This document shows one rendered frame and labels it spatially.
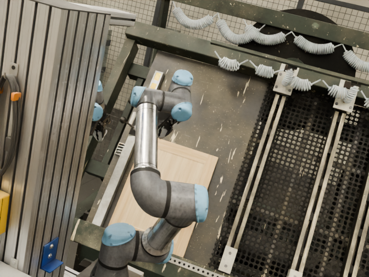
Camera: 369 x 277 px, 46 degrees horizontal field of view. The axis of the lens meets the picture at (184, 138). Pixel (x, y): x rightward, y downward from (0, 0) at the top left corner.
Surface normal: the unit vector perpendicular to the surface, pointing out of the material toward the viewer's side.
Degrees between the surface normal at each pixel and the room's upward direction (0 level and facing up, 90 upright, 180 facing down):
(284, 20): 90
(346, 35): 90
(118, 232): 8
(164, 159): 57
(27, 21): 90
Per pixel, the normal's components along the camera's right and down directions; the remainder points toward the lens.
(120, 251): 0.20, 0.33
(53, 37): -0.36, 0.19
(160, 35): -0.10, -0.32
